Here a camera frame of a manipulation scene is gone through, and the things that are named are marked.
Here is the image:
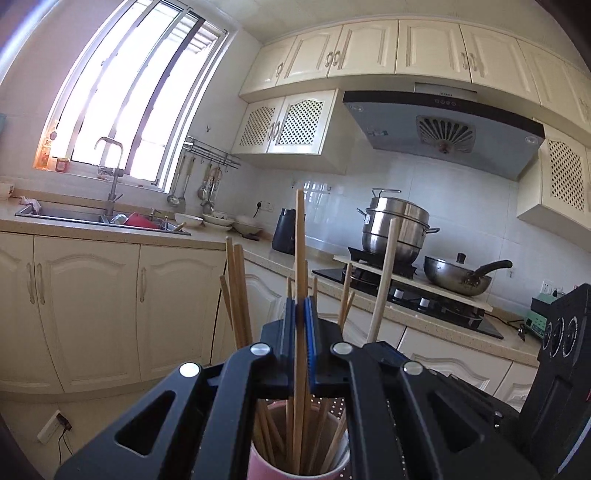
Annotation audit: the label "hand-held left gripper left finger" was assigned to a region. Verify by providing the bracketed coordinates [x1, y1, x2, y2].
[53, 297, 297, 480]

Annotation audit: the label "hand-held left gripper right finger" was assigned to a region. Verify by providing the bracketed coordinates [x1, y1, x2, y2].
[305, 297, 542, 480]

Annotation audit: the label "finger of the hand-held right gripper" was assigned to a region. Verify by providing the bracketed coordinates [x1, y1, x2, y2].
[362, 342, 527, 445]

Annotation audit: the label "bunch of wooden chopsticks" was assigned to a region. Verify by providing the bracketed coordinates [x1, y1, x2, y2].
[219, 236, 356, 476]

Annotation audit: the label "long wooden chopstick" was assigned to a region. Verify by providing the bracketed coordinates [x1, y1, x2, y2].
[366, 217, 399, 345]
[292, 189, 308, 474]

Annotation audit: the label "pink cup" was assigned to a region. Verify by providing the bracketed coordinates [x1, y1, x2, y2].
[246, 399, 351, 480]

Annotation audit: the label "black glass gas stove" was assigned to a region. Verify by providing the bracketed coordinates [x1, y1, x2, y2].
[312, 265, 505, 341]

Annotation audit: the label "green countertop appliance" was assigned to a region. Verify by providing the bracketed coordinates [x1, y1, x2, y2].
[523, 295, 562, 341]

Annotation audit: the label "light wooden board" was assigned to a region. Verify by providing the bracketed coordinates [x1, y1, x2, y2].
[333, 253, 494, 315]

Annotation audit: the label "black pot stand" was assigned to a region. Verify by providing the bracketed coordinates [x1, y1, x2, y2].
[347, 247, 419, 269]

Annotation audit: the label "black kettle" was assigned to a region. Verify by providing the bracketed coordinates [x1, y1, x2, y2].
[271, 208, 299, 255]

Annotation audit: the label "steel wok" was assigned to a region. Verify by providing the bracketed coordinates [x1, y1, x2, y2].
[423, 252, 513, 297]

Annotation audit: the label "white bowls on counter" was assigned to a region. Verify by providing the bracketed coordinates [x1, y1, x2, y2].
[202, 213, 236, 232]

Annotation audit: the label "steel steamer pot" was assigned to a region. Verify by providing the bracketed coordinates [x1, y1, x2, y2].
[356, 187, 441, 265]

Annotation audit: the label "hanging metal spoons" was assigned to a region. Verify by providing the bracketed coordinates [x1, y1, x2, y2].
[198, 162, 218, 204]

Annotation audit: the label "hanging metal ladle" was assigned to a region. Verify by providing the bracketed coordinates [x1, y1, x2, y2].
[167, 154, 182, 208]

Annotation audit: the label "red plastic basin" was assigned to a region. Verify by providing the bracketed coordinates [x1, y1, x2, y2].
[124, 212, 156, 230]

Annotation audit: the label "cream base kitchen cabinets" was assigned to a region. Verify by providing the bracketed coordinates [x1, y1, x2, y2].
[0, 228, 541, 412]

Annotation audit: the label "cream lattice door cabinet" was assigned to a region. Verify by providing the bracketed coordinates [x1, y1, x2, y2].
[231, 88, 347, 175]
[516, 122, 591, 232]

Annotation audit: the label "metal sink faucet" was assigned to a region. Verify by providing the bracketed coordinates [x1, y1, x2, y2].
[94, 137, 126, 218]

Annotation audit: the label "grey range hood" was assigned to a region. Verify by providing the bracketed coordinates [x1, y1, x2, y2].
[342, 82, 546, 182]

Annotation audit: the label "white power strip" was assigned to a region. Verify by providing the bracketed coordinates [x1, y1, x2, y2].
[36, 409, 73, 445]

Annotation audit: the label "steel kitchen sink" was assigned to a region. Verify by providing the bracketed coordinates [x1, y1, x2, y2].
[14, 202, 191, 236]

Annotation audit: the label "kitchen window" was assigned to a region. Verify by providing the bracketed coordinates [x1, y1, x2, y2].
[34, 0, 230, 195]

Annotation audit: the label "orange bottle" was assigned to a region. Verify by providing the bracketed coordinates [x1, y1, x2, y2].
[38, 131, 59, 169]

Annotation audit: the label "metal utensil wall rack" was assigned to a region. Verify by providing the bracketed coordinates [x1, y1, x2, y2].
[183, 136, 242, 169]

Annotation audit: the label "cream upper wall cabinets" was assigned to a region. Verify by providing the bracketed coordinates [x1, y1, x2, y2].
[239, 19, 591, 136]

